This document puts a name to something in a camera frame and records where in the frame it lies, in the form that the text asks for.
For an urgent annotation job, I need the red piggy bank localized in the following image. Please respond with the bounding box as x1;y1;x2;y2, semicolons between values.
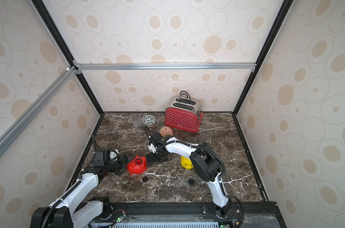
127;156;147;175

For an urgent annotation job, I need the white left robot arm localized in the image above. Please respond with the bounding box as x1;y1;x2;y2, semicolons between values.
30;136;136;228

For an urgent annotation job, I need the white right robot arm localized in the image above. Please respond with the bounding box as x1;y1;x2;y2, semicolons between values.
145;129;241;219

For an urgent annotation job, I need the pink piggy bank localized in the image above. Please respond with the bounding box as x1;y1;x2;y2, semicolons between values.
159;125;173;137

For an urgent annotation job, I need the yellow piggy bank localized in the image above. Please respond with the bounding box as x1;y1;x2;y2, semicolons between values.
181;156;193;170

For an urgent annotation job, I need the floral patterned bowl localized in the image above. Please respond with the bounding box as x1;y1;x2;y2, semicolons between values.
141;115;156;127

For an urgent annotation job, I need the clear drinking glass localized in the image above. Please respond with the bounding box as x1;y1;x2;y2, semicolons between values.
130;113;142;128

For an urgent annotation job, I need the red polka dot toaster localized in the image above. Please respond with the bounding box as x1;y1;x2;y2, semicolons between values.
165;91;204;133

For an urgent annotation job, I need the aluminium frame rail back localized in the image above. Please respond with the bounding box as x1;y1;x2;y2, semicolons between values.
76;62;256;70

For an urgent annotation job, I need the aluminium frame rail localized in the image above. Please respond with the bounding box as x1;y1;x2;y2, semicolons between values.
0;66;76;157
76;62;256;70

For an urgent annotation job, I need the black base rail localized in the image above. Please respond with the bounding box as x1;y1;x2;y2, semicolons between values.
41;201;287;228

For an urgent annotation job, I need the aluminium frame rail left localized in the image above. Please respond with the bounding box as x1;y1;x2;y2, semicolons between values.
0;66;76;157

